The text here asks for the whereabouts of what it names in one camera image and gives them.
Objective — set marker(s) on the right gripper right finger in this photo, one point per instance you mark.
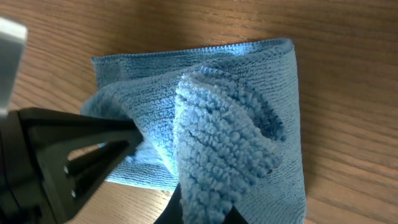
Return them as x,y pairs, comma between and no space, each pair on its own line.
234,217

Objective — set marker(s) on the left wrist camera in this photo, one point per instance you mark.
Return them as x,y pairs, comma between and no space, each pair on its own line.
13,41

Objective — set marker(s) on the blue microfibre cloth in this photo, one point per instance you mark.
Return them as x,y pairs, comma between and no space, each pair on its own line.
222,123

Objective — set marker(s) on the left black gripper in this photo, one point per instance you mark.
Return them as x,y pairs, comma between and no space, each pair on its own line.
74,154

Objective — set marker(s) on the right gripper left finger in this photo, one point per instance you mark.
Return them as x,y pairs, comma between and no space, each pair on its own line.
173,212

